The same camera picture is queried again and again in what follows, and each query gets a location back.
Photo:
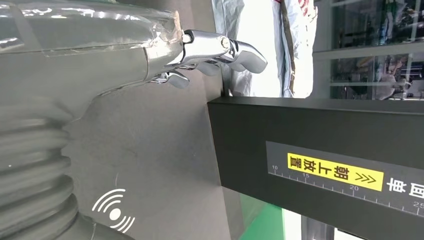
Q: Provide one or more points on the ruler label with yellow strip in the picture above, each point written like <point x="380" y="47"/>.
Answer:
<point x="331" y="172"/>

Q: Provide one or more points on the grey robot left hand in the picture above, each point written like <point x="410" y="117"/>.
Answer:
<point x="82" y="66"/>

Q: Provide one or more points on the aluminium conveyor frame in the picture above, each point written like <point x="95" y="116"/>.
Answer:
<point x="291" y="228"/>

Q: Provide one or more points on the grey parcel with red print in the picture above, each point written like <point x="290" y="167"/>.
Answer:
<point x="304" y="49"/>

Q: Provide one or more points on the green conveyor belt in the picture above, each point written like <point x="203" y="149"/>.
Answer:
<point x="261" y="222"/>

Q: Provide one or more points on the black inbound machine column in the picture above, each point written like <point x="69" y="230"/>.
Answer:
<point x="298" y="126"/>

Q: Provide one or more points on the grey parcel with brown seam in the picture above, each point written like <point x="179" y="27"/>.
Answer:
<point x="261" y="49"/>

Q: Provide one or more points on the black scanning platform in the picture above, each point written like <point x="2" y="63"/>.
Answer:
<point x="149" y="149"/>

